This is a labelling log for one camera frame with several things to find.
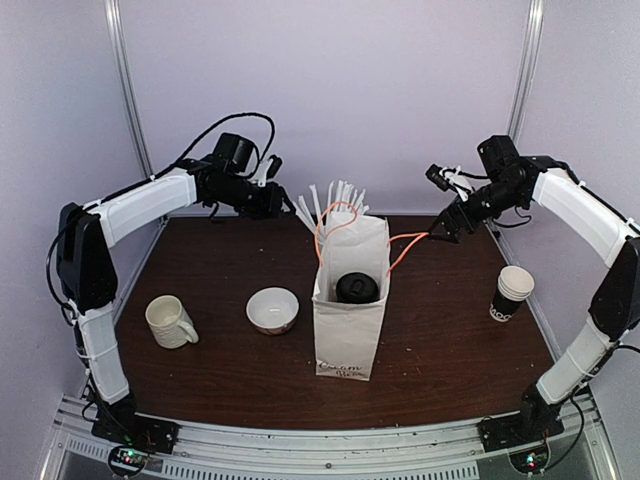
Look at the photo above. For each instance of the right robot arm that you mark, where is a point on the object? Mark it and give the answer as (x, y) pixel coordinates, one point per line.
(517, 181)

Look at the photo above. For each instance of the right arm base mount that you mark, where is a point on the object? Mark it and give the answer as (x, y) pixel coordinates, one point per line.
(524, 435)

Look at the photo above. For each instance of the left aluminium corner post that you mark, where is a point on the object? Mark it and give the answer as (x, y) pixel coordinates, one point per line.
(118, 42)

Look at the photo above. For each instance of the white paper takeout bag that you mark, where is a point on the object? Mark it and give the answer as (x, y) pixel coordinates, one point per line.
(346, 336)

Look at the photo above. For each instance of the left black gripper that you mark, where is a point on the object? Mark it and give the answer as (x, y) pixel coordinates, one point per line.
(271, 207)

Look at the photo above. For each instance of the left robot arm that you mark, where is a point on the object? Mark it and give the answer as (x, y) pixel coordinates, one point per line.
(87, 233)

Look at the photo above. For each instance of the white ceramic bowl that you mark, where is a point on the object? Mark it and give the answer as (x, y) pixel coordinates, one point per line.
(273, 310)

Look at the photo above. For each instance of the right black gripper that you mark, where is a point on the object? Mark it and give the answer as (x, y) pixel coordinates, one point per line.
(452, 214)

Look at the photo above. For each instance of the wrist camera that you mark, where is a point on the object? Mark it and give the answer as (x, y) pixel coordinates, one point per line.
(266, 171)
(450, 179)

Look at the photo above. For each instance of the wrapped white straws bundle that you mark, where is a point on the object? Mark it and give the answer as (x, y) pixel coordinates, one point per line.
(339, 192)

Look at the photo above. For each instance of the aluminium corner post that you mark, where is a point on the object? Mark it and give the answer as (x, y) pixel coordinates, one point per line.
(118, 42)
(529, 58)

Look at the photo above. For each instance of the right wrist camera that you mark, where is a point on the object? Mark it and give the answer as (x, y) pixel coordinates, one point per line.
(450, 179)

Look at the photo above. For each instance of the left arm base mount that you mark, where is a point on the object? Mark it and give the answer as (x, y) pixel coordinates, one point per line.
(133, 449)

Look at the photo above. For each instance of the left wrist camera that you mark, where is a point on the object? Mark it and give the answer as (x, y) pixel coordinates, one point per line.
(266, 171)

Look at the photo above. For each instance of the stack of paper cups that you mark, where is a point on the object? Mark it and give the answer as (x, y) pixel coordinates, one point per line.
(514, 286)

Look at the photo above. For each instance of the right aluminium corner post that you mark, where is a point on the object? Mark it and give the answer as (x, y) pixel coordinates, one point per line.
(529, 58)

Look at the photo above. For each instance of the black plastic cup lid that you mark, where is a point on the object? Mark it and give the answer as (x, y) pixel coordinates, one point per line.
(357, 288)

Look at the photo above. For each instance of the cream ceramic mug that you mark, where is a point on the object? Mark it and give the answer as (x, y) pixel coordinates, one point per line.
(170, 323)

